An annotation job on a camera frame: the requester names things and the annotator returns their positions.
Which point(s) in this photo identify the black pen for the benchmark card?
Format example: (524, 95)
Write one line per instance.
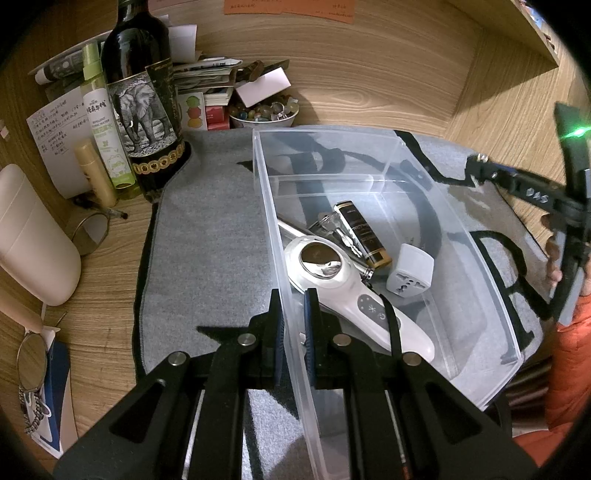
(104, 210)

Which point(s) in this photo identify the white rounded cylinder device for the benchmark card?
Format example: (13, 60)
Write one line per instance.
(32, 235)

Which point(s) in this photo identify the metal keys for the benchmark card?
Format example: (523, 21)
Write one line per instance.
(328, 220)

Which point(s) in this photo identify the round hand mirror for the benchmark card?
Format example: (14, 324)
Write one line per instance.
(32, 362)

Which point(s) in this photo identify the wooden shelf board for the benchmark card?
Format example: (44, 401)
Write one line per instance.
(508, 27)

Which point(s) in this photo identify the red small box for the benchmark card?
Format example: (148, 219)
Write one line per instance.
(217, 117)

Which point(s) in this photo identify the white travel adapter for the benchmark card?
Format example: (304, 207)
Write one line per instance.
(411, 272)

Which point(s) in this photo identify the grey mat with black letters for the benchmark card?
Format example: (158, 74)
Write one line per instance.
(207, 240)

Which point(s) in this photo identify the card with macaron print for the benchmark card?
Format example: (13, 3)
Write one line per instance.
(191, 110)

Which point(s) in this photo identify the clear plastic bin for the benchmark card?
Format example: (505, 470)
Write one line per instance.
(461, 286)

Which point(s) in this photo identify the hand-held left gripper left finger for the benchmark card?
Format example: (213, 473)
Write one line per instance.
(278, 344)

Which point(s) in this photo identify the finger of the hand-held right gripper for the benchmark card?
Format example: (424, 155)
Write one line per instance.
(521, 187)

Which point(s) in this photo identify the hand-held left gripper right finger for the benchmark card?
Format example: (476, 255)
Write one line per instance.
(310, 344)

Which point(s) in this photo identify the green spray bottle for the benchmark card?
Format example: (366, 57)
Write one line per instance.
(104, 138)

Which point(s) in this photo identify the white handwritten note paper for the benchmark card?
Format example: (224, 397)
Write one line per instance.
(51, 134)

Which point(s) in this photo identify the beige stick tube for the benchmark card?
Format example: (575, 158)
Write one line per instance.
(97, 175)

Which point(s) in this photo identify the round glass lens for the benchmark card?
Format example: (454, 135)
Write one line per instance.
(85, 235)

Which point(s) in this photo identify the person's right hand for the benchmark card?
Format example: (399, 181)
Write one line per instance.
(553, 258)

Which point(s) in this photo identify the person's right forearm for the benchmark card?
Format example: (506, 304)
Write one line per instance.
(572, 369)

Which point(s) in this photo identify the black lighter with gold band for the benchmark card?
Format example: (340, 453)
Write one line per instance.
(364, 235)

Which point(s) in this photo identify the blue booklet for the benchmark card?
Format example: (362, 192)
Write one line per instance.
(57, 415)

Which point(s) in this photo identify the white bowl of stones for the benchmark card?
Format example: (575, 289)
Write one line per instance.
(265, 115)

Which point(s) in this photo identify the beige cylinder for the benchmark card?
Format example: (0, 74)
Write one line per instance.
(18, 314)

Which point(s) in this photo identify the dark wine bottle elephant label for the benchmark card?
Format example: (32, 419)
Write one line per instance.
(138, 55)

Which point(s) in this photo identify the white handheld massager device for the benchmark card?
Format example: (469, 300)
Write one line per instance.
(351, 295)

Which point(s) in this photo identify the stack of booklets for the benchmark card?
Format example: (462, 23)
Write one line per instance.
(207, 76)

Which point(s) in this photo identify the white blank card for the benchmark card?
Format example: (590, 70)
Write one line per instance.
(263, 87)

